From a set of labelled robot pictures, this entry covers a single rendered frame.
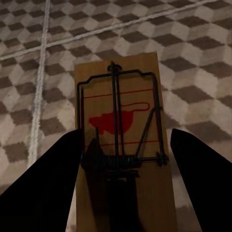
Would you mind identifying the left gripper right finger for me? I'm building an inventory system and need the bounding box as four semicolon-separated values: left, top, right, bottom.
170;129;232;232

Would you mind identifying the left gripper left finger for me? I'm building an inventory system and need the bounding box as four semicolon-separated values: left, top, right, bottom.
0;129;84;232

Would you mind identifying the mousetrap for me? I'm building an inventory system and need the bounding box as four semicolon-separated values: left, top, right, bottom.
74;51;178;232

